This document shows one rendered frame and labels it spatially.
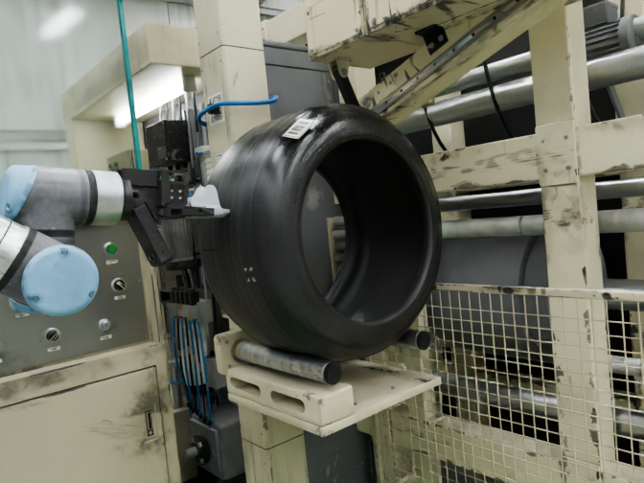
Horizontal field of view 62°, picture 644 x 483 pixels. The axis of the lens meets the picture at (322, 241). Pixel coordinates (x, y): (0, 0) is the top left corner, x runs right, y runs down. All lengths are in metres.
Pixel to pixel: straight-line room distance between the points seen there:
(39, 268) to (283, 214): 0.43
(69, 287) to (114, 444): 0.89
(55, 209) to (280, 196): 0.37
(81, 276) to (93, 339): 0.82
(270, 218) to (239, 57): 0.58
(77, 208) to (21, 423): 0.73
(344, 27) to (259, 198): 0.63
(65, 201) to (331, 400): 0.60
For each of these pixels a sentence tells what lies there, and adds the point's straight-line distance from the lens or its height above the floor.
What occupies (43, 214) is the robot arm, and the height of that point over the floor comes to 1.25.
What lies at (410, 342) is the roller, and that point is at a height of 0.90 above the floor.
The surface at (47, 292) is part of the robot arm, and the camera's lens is 0.75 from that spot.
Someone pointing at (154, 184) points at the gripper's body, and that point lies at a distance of 0.97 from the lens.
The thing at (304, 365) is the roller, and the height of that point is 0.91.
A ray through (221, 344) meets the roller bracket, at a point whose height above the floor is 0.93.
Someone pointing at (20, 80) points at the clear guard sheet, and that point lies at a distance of 1.55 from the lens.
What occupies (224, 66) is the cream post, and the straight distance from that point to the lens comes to 1.43.
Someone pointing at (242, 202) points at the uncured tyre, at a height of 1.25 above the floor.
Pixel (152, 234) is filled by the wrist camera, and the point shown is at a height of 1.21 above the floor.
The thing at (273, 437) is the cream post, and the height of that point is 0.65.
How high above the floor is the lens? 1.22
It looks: 3 degrees down
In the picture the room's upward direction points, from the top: 6 degrees counter-clockwise
